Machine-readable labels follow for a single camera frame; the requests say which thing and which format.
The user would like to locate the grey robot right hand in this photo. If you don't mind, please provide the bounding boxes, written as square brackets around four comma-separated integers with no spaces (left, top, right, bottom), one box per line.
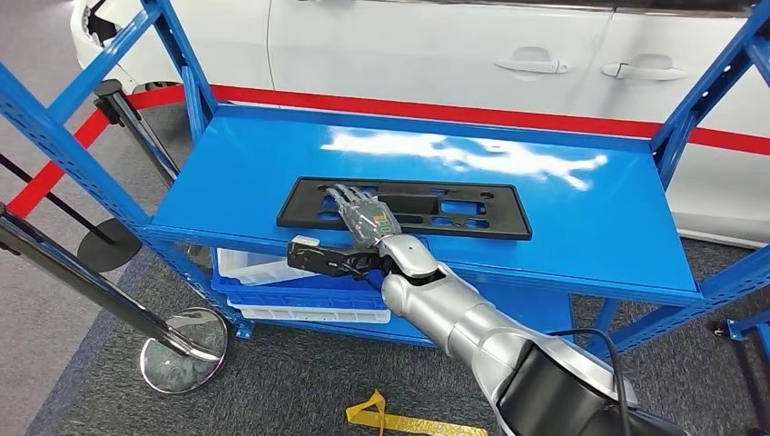
[324,183,403,251]

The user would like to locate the black plastic plate frame part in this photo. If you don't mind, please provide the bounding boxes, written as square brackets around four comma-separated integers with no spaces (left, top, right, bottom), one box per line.
[276,175,534,242]

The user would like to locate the blue metal shelf rack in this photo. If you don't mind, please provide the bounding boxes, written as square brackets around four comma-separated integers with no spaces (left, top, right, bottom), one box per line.
[0,0,770,362]

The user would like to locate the blue plastic bin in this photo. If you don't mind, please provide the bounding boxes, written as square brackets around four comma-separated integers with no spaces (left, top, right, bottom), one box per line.
[210,273,390,311]

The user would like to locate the white car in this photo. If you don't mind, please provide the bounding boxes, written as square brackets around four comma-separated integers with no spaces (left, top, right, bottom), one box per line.
[69,0,770,249]

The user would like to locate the yellow floor tape mark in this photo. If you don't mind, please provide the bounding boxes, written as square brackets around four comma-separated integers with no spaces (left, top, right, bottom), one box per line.
[344,389,489,436]

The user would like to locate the black round stanchion base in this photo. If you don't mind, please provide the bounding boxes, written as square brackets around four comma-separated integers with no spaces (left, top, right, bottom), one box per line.
[76,217,143,273]

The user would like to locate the chrome stanchion with chrome base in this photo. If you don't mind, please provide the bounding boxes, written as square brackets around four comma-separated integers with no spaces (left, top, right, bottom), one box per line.
[0,203,230,396]

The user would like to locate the black barrier belt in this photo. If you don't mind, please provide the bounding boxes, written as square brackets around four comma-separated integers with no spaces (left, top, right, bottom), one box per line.
[0,153,115,245]

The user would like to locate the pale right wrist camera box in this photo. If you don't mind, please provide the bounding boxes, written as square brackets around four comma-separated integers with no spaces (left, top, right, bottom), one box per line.
[286,235,386,282]

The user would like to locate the white car door handle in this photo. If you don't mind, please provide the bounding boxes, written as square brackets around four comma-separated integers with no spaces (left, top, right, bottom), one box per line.
[494,46,571,75]
[600,54,689,83]

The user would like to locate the chrome stanchion post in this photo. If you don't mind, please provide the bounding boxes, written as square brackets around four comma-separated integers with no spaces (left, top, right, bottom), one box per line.
[93,78,182,188]

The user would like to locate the black cable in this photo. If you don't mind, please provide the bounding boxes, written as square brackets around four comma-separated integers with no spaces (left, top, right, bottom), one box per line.
[546,327,634,436]

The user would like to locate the blue wheeled cart frame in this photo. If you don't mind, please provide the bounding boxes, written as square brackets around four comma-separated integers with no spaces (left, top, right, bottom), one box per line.
[712,312,770,422]

